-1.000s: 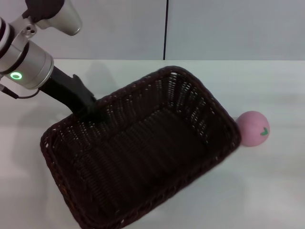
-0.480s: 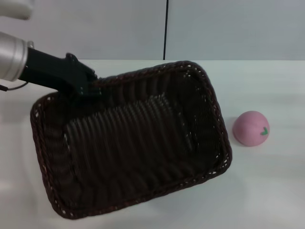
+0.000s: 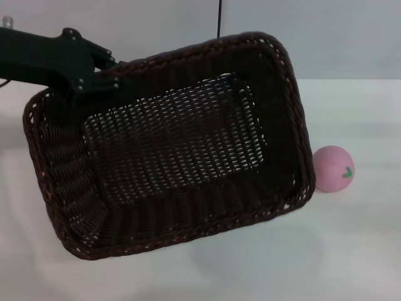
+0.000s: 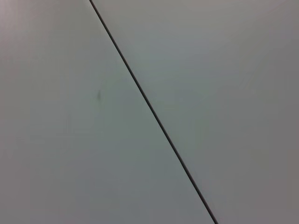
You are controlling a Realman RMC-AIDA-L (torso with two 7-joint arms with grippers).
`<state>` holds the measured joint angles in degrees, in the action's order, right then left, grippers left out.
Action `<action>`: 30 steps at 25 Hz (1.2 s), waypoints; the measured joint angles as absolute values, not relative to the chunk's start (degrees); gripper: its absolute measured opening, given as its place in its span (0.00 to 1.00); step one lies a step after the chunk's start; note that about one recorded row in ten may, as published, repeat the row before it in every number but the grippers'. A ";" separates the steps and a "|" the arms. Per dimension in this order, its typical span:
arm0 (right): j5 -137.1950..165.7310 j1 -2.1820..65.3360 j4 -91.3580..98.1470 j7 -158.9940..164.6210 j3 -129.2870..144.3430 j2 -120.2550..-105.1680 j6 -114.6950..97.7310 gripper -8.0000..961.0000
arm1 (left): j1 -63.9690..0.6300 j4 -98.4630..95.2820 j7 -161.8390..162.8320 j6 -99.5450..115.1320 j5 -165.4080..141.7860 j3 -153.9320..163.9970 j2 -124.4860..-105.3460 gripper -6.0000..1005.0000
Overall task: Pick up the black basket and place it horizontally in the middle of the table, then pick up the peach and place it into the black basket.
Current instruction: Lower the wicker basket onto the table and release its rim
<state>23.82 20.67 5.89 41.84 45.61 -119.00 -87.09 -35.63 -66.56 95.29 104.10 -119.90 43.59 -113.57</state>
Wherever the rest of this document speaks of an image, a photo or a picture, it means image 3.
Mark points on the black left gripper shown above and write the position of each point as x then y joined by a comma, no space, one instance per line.
40,59

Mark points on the dark brown woven basket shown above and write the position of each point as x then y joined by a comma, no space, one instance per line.
175,150

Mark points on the pink toy peach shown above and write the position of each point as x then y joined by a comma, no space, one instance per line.
332,171

